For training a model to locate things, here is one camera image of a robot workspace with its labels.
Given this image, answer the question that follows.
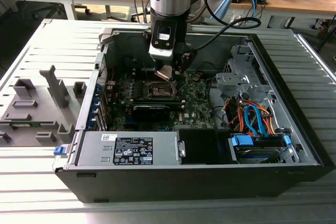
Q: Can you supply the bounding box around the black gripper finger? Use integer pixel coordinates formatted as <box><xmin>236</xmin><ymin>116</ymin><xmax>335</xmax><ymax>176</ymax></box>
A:
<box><xmin>172</xmin><ymin>42</ymin><xmax>198</xmax><ymax>77</ymax></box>

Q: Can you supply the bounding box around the wire locking lever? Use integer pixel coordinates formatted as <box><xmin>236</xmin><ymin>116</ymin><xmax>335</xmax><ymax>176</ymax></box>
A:
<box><xmin>172</xmin><ymin>69</ymin><xmax>188</xmax><ymax>95</ymax></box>

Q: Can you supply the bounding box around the silver Intel CPU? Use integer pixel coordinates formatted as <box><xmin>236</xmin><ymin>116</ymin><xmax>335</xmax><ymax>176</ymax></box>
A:
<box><xmin>154</xmin><ymin>64</ymin><xmax>174</xmax><ymax>81</ymax></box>

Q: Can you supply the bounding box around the CPU socket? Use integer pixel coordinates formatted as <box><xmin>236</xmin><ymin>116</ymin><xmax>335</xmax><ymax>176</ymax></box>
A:
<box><xmin>145</xmin><ymin>80</ymin><xmax>178</xmax><ymax>99</ymax></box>

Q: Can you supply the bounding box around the green motherboard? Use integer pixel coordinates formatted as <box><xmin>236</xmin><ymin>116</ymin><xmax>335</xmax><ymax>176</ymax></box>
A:
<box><xmin>104</xmin><ymin>70</ymin><xmax>218</xmax><ymax>133</ymax></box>

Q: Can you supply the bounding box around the metal drive cage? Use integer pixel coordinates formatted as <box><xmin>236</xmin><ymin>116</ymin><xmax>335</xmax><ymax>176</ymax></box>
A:
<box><xmin>209</xmin><ymin>45</ymin><xmax>276</xmax><ymax>104</ymax></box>

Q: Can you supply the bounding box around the black graphics card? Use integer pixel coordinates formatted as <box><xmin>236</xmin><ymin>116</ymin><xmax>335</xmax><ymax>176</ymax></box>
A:
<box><xmin>132</xmin><ymin>104</ymin><xmax>171</xmax><ymax>123</ymax></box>

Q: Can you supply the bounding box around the grey case release latch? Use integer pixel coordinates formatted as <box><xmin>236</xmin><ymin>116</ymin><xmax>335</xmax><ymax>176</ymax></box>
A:
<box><xmin>98</xmin><ymin>27</ymin><xmax>118</xmax><ymax>51</ymax></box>

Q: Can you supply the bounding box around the hard disk in blue carrier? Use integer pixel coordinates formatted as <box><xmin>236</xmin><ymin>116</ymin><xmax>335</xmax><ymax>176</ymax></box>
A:
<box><xmin>227</xmin><ymin>133</ymin><xmax>292</xmax><ymax>165</ymax></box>

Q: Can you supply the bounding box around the black PC case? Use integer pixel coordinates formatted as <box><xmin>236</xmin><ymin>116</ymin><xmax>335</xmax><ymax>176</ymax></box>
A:
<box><xmin>54</xmin><ymin>28</ymin><xmax>332</xmax><ymax>204</ymax></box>

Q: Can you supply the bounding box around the grey power supply unit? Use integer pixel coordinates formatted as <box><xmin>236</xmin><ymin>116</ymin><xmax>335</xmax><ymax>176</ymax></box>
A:
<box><xmin>75</xmin><ymin>131</ymin><xmax>182</xmax><ymax>167</ymax></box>

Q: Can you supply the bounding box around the grey parts rack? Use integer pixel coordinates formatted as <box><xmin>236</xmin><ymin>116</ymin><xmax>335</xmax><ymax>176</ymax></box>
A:
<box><xmin>0</xmin><ymin>64</ymin><xmax>87</xmax><ymax>148</ymax></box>

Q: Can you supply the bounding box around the green RAM stick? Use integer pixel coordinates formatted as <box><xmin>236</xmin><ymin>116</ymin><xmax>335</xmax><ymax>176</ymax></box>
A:
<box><xmin>9</xmin><ymin>121</ymin><xmax>55</xmax><ymax>128</ymax></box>

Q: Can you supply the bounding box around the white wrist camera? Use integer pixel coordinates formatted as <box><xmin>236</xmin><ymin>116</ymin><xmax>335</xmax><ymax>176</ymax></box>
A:
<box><xmin>148</xmin><ymin>19</ymin><xmax>177</xmax><ymax>60</ymax></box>

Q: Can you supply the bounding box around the black camera cable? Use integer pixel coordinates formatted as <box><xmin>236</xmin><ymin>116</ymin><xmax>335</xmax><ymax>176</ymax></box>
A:
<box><xmin>193</xmin><ymin>17</ymin><xmax>263</xmax><ymax>51</ymax></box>

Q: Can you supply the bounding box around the long black cable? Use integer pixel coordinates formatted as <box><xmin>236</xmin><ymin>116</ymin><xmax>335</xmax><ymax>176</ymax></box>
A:
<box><xmin>207</xmin><ymin>77</ymin><xmax>230</xmax><ymax>132</ymax></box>

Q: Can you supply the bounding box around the blue hanging cable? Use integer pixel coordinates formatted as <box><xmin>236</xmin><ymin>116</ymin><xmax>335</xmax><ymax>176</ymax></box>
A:
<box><xmin>249</xmin><ymin>0</ymin><xmax>264</xmax><ymax>27</ymax></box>

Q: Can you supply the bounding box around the orange wire bundle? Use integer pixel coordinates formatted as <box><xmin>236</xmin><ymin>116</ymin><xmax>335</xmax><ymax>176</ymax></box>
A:
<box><xmin>227</xmin><ymin>98</ymin><xmax>278</xmax><ymax>137</ymax></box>

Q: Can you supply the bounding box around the blue flat wire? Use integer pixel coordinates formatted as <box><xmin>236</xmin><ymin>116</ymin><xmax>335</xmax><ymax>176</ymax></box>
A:
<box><xmin>243</xmin><ymin>104</ymin><xmax>267</xmax><ymax>138</ymax></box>

